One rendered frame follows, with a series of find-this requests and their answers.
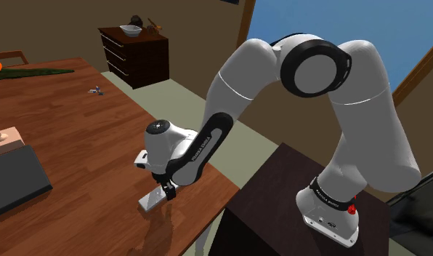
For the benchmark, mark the black furniture piece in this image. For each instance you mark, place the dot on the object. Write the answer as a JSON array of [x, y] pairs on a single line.
[[420, 212]]

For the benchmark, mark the brown wooden chair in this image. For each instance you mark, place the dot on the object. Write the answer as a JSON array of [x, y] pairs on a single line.
[[11, 54]]

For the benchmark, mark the brown wooden table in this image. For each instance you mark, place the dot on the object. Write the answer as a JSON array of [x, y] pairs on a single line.
[[78, 149]]

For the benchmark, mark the pale pink box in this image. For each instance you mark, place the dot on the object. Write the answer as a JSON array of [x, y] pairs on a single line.
[[13, 141]]

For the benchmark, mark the flat grey remote control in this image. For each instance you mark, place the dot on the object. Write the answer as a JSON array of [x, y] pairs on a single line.
[[151, 202]]

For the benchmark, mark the dark wooden chest of drawers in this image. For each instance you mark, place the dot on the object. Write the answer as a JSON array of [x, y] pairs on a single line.
[[142, 60]]

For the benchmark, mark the dark grey flat box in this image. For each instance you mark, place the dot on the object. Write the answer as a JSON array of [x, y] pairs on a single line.
[[14, 177]]

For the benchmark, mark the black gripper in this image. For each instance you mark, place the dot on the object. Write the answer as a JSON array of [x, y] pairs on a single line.
[[157, 177]]

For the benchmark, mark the wood framed window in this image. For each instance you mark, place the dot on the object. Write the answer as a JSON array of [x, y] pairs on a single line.
[[344, 17]]

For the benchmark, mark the small blue white toy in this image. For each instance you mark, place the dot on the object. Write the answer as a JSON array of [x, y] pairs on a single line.
[[96, 91]]

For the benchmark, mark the dark robot stand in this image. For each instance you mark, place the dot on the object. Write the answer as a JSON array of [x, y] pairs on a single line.
[[266, 198]]

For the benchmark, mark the dark green mat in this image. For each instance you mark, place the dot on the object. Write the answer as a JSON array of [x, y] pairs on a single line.
[[28, 73]]

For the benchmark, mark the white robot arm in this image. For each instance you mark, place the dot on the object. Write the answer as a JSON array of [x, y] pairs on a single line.
[[365, 127]]

